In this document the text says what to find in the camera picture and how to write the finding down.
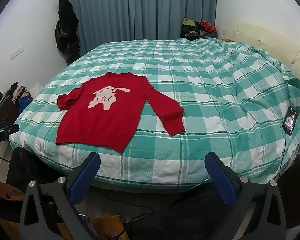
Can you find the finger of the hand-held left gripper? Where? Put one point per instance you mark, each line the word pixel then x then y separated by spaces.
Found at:
pixel 11 129

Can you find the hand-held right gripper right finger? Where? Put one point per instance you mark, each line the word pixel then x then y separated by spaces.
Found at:
pixel 220 180

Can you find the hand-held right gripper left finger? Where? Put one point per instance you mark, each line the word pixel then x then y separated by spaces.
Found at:
pixel 86 177

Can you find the red sweater with pink animal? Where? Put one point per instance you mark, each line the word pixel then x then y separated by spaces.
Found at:
pixel 102 125

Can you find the heap of colourful clothes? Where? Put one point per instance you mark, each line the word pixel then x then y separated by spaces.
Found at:
pixel 21 96

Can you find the dark hanging clothes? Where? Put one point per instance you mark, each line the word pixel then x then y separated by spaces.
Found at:
pixel 67 37

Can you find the pile of mixed clothes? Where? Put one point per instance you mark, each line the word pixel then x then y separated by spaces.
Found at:
pixel 197 28

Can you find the brown suitcase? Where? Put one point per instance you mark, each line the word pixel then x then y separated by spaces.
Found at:
pixel 5 111

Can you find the person's black pants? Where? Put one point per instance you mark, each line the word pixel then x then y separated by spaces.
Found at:
pixel 22 170

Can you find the brown paper bag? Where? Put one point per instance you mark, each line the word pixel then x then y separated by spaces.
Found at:
pixel 110 226

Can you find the brown wooden chair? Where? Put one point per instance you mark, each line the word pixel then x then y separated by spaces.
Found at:
pixel 2 192

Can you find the green plaid blanket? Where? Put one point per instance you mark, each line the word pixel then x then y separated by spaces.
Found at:
pixel 215 92

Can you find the black smartphone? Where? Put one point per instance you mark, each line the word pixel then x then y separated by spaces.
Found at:
pixel 290 121

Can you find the cream padded headboard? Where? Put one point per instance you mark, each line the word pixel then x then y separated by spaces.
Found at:
pixel 252 37

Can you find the blue-grey curtain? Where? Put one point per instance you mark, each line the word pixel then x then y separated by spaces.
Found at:
pixel 140 10

